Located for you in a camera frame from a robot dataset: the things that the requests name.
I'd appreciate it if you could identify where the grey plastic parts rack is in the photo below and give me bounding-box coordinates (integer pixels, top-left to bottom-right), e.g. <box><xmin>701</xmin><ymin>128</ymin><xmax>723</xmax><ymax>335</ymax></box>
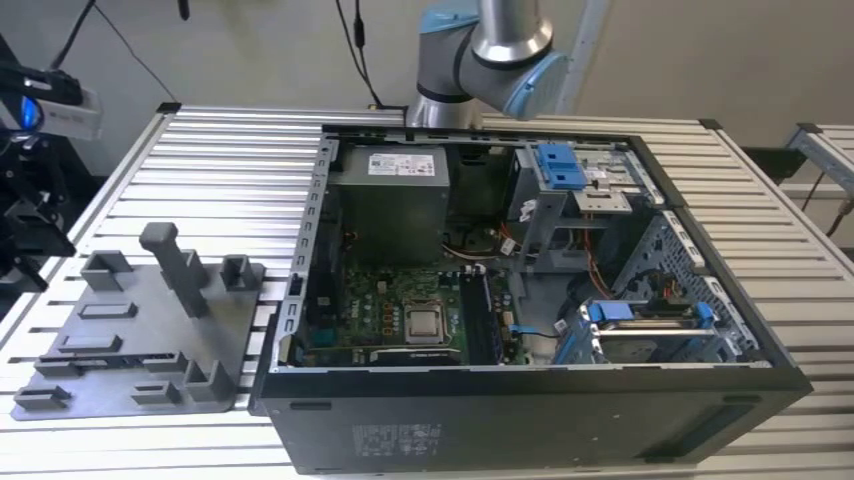
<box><xmin>9</xmin><ymin>222</ymin><xmax>268</xmax><ymax>421</ymax></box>

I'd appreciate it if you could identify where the grey power supply unit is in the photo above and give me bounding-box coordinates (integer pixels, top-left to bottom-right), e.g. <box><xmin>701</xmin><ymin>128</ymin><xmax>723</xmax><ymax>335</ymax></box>
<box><xmin>329</xmin><ymin>144</ymin><xmax>449</xmax><ymax>266</ymax></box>

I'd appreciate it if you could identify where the green motherboard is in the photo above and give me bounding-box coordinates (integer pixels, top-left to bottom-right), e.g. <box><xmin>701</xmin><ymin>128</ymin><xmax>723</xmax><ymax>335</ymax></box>
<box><xmin>296</xmin><ymin>214</ymin><xmax>534</xmax><ymax>369</ymax></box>

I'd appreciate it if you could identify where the metal CPU socket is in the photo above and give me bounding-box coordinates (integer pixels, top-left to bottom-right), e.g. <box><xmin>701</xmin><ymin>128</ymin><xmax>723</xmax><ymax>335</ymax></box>
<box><xmin>397</xmin><ymin>297</ymin><xmax>449</xmax><ymax>347</ymax></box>

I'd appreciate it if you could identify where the silver CPU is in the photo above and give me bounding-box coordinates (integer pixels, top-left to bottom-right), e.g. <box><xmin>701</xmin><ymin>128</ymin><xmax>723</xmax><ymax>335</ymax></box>
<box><xmin>406</xmin><ymin>309</ymin><xmax>442</xmax><ymax>337</ymax></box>

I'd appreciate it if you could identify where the black graphics card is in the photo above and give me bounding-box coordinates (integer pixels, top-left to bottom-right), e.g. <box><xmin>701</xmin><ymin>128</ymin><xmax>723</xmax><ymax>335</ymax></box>
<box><xmin>365</xmin><ymin>347</ymin><xmax>466</xmax><ymax>367</ymax></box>

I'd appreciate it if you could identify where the black open PC case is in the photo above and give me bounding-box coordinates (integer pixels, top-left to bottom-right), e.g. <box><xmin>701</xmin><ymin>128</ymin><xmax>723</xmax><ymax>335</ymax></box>
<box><xmin>249</xmin><ymin>122</ymin><xmax>815</xmax><ymax>476</ymax></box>

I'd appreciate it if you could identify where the hard disk in blue carrier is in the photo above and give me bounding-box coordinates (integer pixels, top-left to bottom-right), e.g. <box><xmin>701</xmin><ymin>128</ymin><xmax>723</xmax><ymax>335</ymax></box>
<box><xmin>576</xmin><ymin>298</ymin><xmax>725</xmax><ymax>366</ymax></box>

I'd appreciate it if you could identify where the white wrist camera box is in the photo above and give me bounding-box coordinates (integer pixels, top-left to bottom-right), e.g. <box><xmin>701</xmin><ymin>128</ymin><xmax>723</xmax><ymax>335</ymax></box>
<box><xmin>29</xmin><ymin>85</ymin><xmax>105</xmax><ymax>142</ymax></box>

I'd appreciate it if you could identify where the thick black camera cable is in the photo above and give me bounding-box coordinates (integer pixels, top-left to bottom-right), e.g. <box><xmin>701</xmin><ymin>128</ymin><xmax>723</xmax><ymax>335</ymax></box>
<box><xmin>47</xmin><ymin>0</ymin><xmax>98</xmax><ymax>75</ymax></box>

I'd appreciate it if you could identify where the thin black wall cable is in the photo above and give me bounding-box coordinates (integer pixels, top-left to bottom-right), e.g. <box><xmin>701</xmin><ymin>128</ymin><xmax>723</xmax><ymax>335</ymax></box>
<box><xmin>98</xmin><ymin>0</ymin><xmax>180</xmax><ymax>106</ymax></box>

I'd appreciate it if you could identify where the black cable with connector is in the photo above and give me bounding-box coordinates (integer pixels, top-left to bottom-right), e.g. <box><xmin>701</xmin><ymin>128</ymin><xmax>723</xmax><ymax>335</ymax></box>
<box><xmin>332</xmin><ymin>0</ymin><xmax>408</xmax><ymax>111</ymax></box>

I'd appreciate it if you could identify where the black wire with blue plug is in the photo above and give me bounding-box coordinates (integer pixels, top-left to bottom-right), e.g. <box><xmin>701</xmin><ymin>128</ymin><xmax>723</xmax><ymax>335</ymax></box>
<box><xmin>506</xmin><ymin>323</ymin><xmax>568</xmax><ymax>339</ymax></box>

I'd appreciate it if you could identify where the blue plastic drive bracket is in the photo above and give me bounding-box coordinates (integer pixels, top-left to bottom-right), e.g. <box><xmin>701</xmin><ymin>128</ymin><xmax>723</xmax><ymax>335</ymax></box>
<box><xmin>532</xmin><ymin>143</ymin><xmax>585</xmax><ymax>192</ymax></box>

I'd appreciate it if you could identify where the orange wire bundle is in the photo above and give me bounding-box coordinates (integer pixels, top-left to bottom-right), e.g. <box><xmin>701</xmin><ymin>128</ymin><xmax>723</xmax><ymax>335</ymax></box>
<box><xmin>581</xmin><ymin>224</ymin><xmax>615</xmax><ymax>301</ymax></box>

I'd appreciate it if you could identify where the small silver drive bracket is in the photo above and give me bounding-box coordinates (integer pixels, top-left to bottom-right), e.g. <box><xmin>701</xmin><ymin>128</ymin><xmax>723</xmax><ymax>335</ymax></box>
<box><xmin>576</xmin><ymin>192</ymin><xmax>632</xmax><ymax>216</ymax></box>

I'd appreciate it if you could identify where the aluminium frame side table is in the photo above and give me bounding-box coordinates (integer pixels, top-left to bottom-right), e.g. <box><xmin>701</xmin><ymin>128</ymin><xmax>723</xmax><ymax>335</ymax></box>
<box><xmin>776</xmin><ymin>122</ymin><xmax>854</xmax><ymax>201</ymax></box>

